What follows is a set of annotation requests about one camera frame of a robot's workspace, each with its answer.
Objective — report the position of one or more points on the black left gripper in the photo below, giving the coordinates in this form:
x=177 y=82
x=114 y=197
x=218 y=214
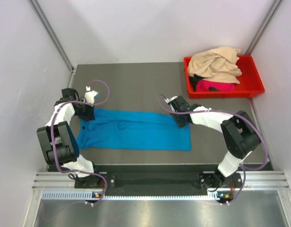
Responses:
x=90 y=116

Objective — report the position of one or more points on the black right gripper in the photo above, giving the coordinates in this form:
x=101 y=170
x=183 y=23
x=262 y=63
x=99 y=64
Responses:
x=181 y=125

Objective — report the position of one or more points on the blue t-shirt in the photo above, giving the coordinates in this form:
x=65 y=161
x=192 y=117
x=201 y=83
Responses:
x=133 y=130

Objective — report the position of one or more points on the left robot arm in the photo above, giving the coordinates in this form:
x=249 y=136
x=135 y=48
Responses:
x=58 y=141

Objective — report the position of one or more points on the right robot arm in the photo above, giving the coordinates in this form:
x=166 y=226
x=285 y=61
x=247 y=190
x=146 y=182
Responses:
x=238 y=131

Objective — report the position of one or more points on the pink t-shirt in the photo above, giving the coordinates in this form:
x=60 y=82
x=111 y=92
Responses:
x=206 y=86

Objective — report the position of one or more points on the black t-shirt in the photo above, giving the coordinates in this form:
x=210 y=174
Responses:
x=194 y=80

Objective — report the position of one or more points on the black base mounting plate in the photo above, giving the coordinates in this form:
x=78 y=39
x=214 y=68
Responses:
x=163 y=180

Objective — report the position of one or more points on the beige t-shirt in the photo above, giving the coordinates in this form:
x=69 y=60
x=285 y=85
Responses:
x=216 y=65

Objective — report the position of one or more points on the red plastic bin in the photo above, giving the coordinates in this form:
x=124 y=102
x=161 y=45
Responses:
x=250 y=82

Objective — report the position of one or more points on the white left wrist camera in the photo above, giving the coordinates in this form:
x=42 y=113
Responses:
x=90 y=95

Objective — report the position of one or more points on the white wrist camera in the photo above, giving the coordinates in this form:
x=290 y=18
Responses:
x=90 y=95
x=169 y=100

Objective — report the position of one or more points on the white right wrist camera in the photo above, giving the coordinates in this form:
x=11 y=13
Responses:
x=169 y=100

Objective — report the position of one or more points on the left corner aluminium post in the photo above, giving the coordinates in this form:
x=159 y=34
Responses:
x=48 y=28

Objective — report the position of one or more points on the corner aluminium post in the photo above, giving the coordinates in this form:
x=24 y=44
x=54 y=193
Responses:
x=264 y=25
x=48 y=28

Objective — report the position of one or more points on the white slotted cable duct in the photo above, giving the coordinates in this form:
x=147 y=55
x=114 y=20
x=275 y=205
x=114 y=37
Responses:
x=94 y=196

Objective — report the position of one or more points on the right corner aluminium post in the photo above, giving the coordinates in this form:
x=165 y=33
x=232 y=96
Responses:
x=264 y=25

